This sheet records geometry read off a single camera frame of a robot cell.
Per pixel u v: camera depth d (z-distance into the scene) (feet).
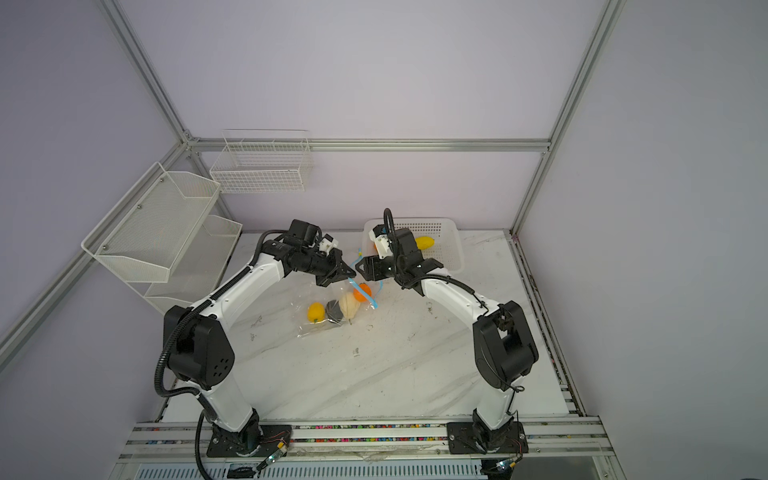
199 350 1.52
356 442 2.45
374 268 2.49
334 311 3.03
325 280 2.55
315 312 3.04
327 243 2.68
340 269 2.53
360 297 2.79
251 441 2.14
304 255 2.35
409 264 2.25
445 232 3.64
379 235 2.54
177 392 1.53
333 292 3.22
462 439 2.40
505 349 1.55
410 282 2.10
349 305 2.84
